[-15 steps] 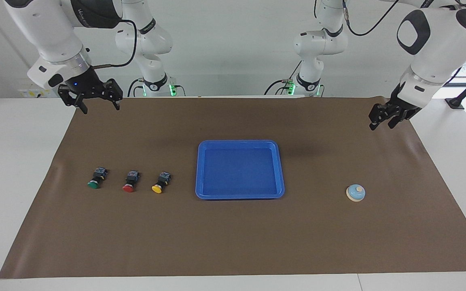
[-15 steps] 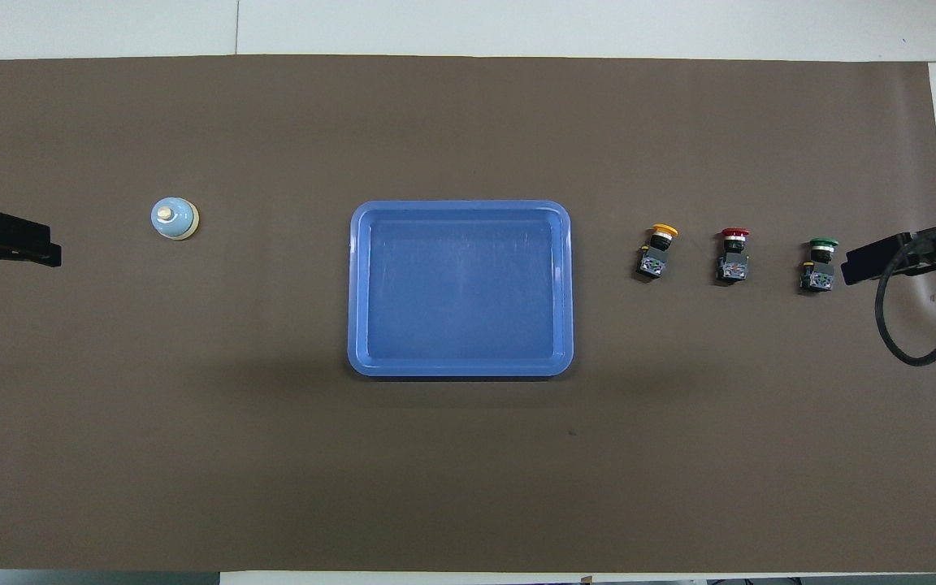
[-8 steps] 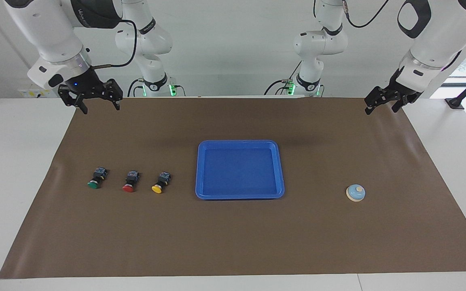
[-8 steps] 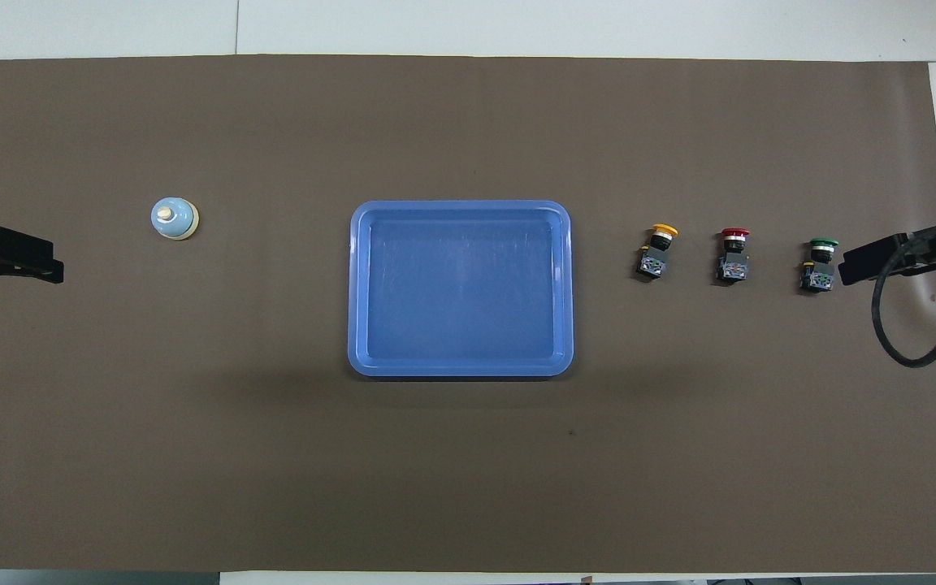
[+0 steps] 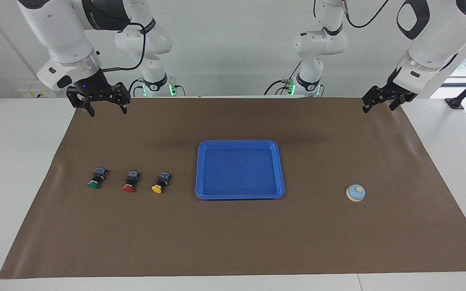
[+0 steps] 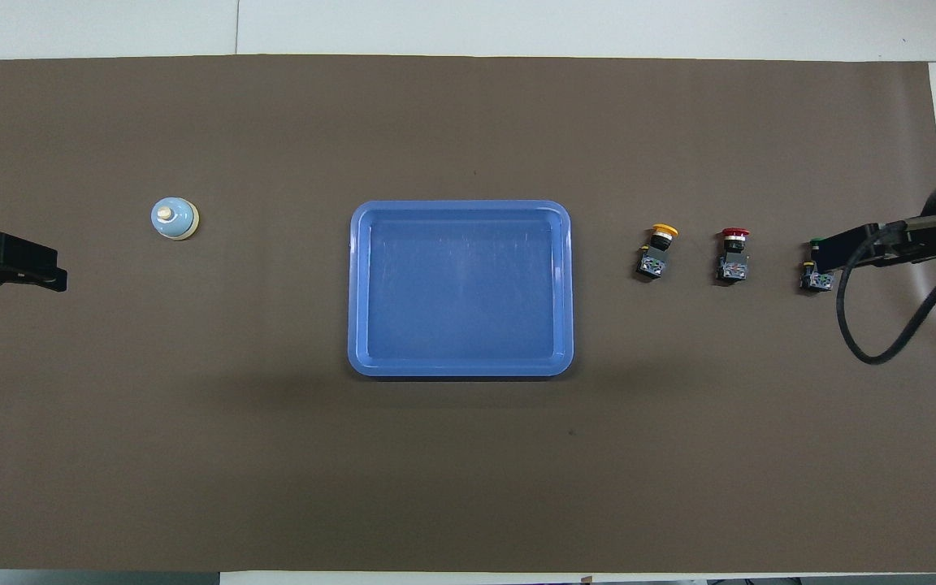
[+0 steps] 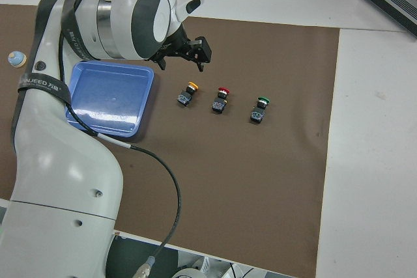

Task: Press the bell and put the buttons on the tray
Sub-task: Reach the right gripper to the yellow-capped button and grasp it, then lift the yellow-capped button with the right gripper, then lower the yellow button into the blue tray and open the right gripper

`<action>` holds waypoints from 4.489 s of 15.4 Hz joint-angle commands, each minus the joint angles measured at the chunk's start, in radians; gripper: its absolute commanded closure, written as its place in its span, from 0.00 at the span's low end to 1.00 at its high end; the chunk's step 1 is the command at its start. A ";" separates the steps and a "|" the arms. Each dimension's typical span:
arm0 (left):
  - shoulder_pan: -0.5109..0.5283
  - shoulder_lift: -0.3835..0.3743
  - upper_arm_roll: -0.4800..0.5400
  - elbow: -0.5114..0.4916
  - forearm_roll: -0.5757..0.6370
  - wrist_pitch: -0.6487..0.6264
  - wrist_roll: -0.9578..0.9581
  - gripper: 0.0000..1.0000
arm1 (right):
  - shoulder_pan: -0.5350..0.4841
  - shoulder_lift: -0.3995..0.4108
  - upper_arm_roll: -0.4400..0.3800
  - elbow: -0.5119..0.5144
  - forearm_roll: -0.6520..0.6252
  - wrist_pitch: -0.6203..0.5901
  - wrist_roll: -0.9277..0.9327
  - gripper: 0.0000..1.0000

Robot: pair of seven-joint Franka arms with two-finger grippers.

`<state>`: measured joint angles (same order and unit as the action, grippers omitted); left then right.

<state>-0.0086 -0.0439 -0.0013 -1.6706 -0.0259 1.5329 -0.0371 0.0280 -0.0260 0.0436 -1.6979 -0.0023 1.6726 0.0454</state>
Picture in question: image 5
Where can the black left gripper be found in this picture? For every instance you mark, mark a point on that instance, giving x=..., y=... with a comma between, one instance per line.
x=397, y=89

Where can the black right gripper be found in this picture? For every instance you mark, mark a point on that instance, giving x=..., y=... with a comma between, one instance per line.
x=99, y=91

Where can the green push button switch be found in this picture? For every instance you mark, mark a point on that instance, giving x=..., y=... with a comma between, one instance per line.
x=97, y=178

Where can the red push button switch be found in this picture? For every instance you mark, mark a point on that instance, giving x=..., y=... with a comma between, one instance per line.
x=131, y=180

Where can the yellow push button switch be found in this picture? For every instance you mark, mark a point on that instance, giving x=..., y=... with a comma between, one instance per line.
x=161, y=182

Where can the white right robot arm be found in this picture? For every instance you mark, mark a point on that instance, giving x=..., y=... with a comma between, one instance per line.
x=67, y=36

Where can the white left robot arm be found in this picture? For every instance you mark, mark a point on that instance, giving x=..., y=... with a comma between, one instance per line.
x=439, y=36

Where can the light blue desk bell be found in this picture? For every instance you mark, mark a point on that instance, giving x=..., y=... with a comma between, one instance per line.
x=354, y=194

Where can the blue plastic tray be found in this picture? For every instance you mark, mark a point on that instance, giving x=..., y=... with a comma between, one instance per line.
x=239, y=173

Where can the brown table mat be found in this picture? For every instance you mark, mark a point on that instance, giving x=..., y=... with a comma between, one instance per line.
x=233, y=234

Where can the white wall outlet box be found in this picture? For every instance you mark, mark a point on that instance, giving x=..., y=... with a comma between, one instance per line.
x=28, y=93

